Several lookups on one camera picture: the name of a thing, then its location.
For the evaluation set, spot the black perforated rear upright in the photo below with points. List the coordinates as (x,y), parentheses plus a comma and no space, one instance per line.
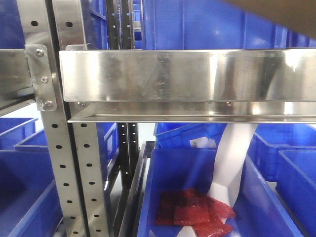
(121,36)

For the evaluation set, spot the blue bin lower right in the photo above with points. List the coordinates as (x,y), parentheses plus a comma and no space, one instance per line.
(296,184)

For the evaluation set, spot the left steel shelf beam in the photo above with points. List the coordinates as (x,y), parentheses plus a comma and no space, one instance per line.
(15,80)

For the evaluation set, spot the stainless steel shelf beam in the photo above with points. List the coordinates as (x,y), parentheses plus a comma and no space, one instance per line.
(251,86)

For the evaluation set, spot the steel joint bracket plate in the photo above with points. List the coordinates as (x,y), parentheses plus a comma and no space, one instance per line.
(41,77)

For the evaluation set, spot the blue bin lower left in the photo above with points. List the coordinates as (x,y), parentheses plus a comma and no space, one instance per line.
(29,203)

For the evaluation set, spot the perforated steel shelf upright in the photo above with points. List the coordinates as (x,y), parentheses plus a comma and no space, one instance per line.
(38,24)

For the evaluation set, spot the blue bin upper shelf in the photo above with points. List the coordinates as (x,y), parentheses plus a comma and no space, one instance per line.
(212,24)

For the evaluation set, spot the tall brown cardboard box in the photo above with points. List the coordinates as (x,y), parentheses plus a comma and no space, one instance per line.
(297,15)

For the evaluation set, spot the large blue bin centre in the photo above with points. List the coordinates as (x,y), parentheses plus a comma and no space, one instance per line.
(259,212)

